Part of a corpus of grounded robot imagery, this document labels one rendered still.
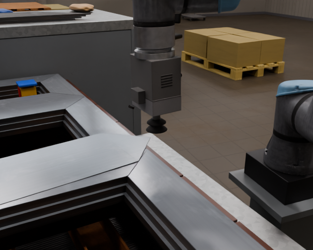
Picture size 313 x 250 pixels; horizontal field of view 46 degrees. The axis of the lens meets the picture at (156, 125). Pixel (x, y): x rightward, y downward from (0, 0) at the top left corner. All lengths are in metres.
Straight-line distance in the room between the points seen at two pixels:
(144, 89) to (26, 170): 0.30
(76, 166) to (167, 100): 0.24
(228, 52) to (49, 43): 3.50
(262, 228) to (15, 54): 1.08
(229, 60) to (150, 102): 4.16
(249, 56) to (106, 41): 3.38
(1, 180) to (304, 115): 0.66
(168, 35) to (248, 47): 4.14
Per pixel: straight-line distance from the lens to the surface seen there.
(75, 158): 0.82
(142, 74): 0.69
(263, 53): 5.01
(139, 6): 0.66
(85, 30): 1.58
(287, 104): 0.97
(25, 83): 1.34
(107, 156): 0.82
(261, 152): 1.12
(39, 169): 0.79
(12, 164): 0.83
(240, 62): 4.75
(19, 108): 1.17
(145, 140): 0.88
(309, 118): 0.90
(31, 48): 1.54
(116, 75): 1.66
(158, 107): 0.68
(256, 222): 0.95
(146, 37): 0.66
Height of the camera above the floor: 1.23
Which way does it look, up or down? 22 degrees down
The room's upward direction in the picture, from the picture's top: straight up
